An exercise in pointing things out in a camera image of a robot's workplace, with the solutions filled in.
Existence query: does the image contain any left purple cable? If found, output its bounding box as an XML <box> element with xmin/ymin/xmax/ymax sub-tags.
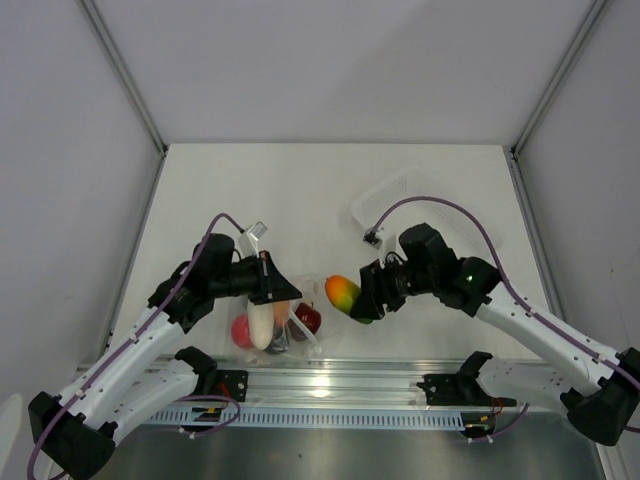
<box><xmin>27</xmin><ymin>213</ymin><xmax>244</xmax><ymax>480</ymax></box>

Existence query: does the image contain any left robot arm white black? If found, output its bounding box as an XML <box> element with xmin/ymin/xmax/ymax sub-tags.
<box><xmin>28</xmin><ymin>234</ymin><xmax>302</xmax><ymax>479</ymax></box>

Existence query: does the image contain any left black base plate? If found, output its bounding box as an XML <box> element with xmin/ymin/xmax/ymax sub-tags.
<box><xmin>210</xmin><ymin>370</ymin><xmax>249</xmax><ymax>403</ymax></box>

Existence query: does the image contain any white plastic basket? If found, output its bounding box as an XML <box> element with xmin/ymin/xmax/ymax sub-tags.
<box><xmin>350</xmin><ymin>166</ymin><xmax>490</xmax><ymax>259</ymax></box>

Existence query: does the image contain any left aluminium frame post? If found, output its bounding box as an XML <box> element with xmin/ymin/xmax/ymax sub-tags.
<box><xmin>76</xmin><ymin>0</ymin><xmax>168</xmax><ymax>158</ymax></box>

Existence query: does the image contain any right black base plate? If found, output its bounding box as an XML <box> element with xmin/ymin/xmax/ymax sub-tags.
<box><xmin>416</xmin><ymin>373</ymin><xmax>517</xmax><ymax>407</ymax></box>

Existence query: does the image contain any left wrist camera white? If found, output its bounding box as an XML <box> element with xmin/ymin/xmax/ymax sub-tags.
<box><xmin>237</xmin><ymin>221</ymin><xmax>268</xmax><ymax>258</ymax></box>

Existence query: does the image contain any dark red apple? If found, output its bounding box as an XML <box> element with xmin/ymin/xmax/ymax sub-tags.
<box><xmin>295</xmin><ymin>302</ymin><xmax>322</xmax><ymax>334</ymax></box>

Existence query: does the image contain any aluminium mounting rail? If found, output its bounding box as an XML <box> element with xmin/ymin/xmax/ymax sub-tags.
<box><xmin>64</xmin><ymin>355</ymin><xmax>612</xmax><ymax>414</ymax></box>

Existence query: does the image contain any orange green mango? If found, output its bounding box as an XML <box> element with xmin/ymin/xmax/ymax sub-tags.
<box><xmin>324</xmin><ymin>275</ymin><xmax>372</xmax><ymax>325</ymax></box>

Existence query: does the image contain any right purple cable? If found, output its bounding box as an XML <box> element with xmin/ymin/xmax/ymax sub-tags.
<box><xmin>364</xmin><ymin>195</ymin><xmax>640</xmax><ymax>434</ymax></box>

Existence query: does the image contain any clear zip top bag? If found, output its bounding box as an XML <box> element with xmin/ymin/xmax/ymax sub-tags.
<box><xmin>228</xmin><ymin>274</ymin><xmax>343</xmax><ymax>365</ymax></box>

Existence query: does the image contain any white slotted cable duct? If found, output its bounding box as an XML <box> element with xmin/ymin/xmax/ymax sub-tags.
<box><xmin>143</xmin><ymin>406</ymin><xmax>465</xmax><ymax>431</ymax></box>

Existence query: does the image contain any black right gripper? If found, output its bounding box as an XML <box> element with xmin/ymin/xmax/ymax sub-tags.
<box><xmin>351</xmin><ymin>253</ymin><xmax>437</xmax><ymax>321</ymax></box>

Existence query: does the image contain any right aluminium frame post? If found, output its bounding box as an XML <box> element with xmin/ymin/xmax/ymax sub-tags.
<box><xmin>510</xmin><ymin>0</ymin><xmax>613</xmax><ymax>159</ymax></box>

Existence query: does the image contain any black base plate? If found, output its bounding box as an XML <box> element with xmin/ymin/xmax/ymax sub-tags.
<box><xmin>416</xmin><ymin>373</ymin><xmax>517</xmax><ymax>407</ymax></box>
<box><xmin>210</xmin><ymin>370</ymin><xmax>249</xmax><ymax>403</ymax></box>

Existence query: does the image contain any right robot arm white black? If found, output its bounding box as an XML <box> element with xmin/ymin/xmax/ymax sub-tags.
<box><xmin>346</xmin><ymin>224</ymin><xmax>639</xmax><ymax>446</ymax></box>

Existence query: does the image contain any purple cable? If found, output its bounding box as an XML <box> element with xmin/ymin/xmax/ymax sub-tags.
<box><xmin>27</xmin><ymin>213</ymin><xmax>244</xmax><ymax>480</ymax></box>
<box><xmin>364</xmin><ymin>195</ymin><xmax>640</xmax><ymax>434</ymax></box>

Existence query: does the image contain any aluminium frame post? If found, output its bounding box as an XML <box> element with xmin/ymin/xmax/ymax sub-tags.
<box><xmin>76</xmin><ymin>0</ymin><xmax>168</xmax><ymax>158</ymax></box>
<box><xmin>510</xmin><ymin>0</ymin><xmax>613</xmax><ymax>159</ymax></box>

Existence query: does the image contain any red tomato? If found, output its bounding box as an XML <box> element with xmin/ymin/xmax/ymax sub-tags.
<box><xmin>230</xmin><ymin>314</ymin><xmax>253</xmax><ymax>349</ymax></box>

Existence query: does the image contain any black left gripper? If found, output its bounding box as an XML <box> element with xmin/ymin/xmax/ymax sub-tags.
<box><xmin>211</xmin><ymin>250</ymin><xmax>302</xmax><ymax>305</ymax></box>

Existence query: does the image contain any white radish with leaves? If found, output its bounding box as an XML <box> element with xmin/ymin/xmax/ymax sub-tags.
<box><xmin>246</xmin><ymin>301</ymin><xmax>274</xmax><ymax>350</ymax></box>

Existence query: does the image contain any dark purple fruit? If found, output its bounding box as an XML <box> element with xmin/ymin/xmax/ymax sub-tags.
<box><xmin>266</xmin><ymin>328</ymin><xmax>290</xmax><ymax>355</ymax></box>

